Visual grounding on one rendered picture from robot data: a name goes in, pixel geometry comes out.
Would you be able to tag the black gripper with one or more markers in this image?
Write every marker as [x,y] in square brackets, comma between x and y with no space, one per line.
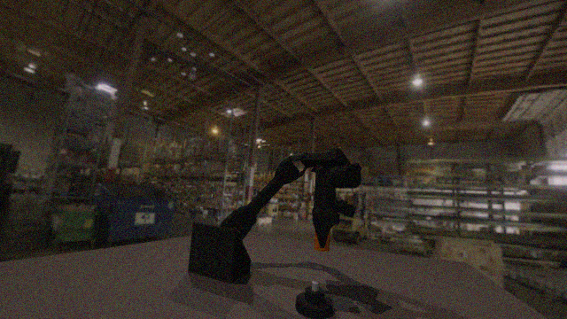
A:
[323,216]

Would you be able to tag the orange cylinder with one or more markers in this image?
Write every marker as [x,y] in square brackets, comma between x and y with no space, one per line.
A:
[327,245]

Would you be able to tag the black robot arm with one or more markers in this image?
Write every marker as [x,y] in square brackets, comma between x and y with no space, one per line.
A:
[333,170]

